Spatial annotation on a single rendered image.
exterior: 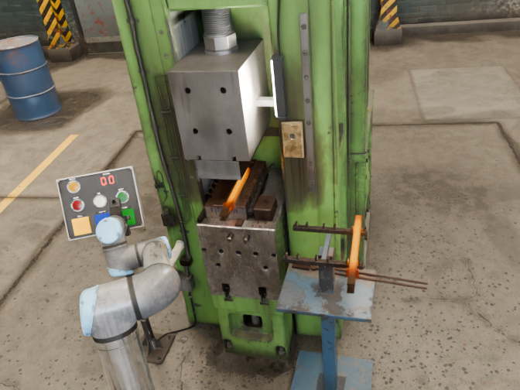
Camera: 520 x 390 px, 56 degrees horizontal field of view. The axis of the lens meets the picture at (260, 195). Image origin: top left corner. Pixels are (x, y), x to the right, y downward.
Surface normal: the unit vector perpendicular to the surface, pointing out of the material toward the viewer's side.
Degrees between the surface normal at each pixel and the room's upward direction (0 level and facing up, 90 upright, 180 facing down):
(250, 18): 90
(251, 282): 90
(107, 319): 69
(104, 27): 90
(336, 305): 0
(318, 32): 90
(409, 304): 0
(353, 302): 0
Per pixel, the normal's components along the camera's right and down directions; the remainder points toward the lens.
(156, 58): -0.23, 0.55
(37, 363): -0.10, -0.83
